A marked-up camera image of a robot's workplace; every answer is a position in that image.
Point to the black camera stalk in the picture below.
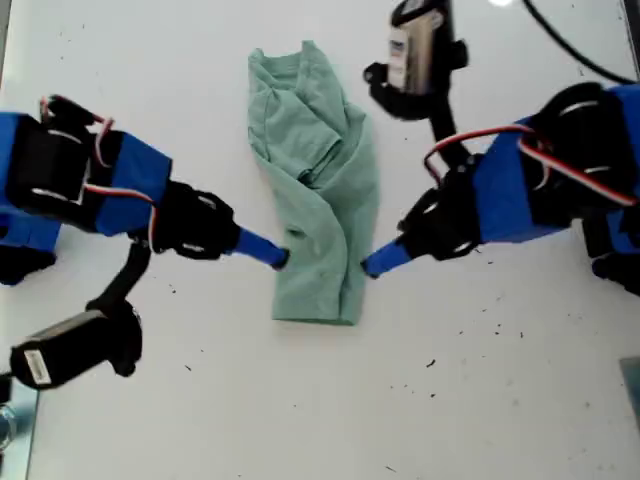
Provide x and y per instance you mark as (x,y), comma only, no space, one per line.
(125,280)
(447,130)

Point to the beige black camera box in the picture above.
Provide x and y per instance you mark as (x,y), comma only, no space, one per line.
(425,55)

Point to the green t-shirt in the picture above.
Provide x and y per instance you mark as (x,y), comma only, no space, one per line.
(310,150)

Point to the black clamp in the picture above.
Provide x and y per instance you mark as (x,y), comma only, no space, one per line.
(4,392)

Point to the black camera box white label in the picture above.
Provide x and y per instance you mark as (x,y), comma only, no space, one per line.
(75,345)

